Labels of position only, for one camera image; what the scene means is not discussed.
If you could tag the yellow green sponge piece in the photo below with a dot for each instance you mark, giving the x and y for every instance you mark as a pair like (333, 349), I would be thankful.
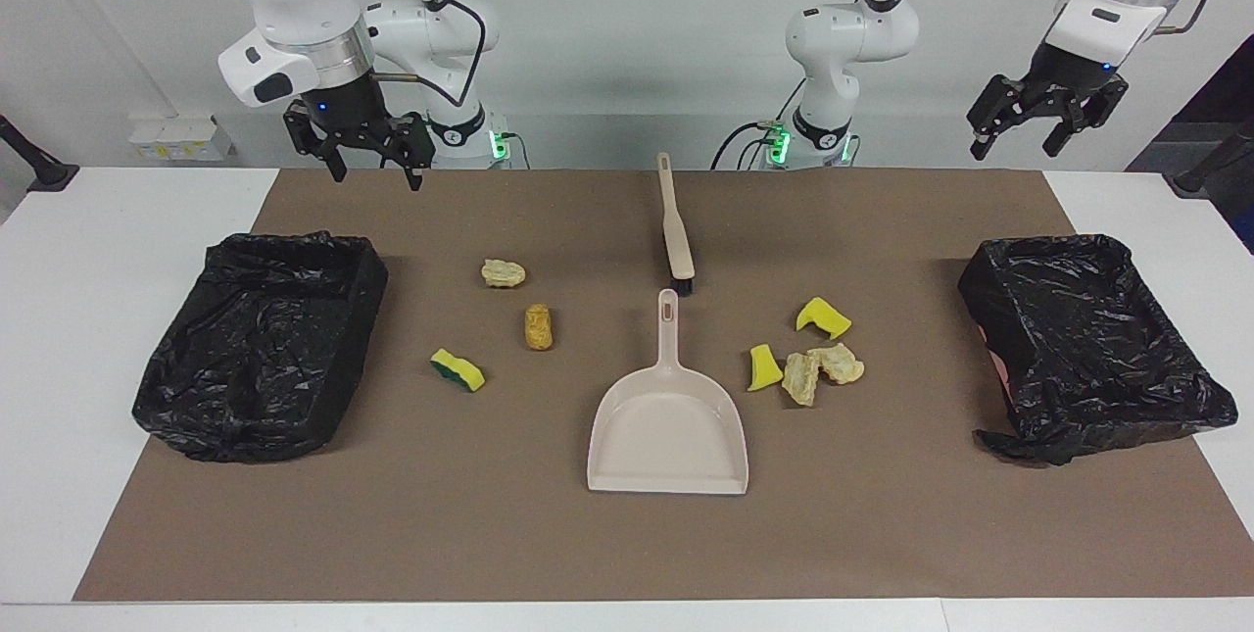
(460, 372)

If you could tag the brown table mat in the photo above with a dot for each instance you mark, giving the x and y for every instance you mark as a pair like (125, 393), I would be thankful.
(490, 534)

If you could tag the tan toy pastry piece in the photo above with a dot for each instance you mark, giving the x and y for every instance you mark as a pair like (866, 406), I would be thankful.
(800, 382)
(843, 364)

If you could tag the yellow sponge scrap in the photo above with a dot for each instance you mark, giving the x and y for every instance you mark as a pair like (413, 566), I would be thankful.
(828, 320)
(762, 369)

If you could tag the small pale toy pastry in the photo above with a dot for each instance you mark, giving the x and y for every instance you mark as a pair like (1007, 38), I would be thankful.
(503, 273)

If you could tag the black background panel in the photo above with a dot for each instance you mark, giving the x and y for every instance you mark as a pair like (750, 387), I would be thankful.
(1225, 93)

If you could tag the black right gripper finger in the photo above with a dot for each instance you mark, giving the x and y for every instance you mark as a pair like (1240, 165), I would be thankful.
(336, 162)
(413, 167)

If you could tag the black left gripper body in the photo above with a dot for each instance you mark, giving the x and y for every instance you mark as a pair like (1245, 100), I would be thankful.
(1073, 73)

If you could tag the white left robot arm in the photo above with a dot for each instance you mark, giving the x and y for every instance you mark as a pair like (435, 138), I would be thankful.
(852, 34)

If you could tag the beige hand brush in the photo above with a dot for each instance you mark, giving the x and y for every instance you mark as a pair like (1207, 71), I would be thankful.
(676, 230)

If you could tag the white wall socket box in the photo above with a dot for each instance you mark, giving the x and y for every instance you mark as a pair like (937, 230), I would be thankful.
(181, 137)

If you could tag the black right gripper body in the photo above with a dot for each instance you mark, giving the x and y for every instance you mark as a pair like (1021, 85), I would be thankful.
(348, 108)

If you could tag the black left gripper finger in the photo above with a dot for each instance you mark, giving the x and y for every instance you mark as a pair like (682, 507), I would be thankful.
(1061, 134)
(982, 132)

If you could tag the brown toy bread loaf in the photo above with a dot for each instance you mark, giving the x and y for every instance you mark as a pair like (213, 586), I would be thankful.
(538, 328)

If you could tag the beige plastic dustpan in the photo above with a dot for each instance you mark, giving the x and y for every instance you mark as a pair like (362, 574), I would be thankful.
(666, 436)

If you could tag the black bag lined pink bin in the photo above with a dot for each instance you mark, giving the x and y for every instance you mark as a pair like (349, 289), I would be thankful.
(1078, 338)

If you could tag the black stand foot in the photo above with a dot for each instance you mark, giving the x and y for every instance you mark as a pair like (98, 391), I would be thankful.
(1200, 176)
(49, 176)

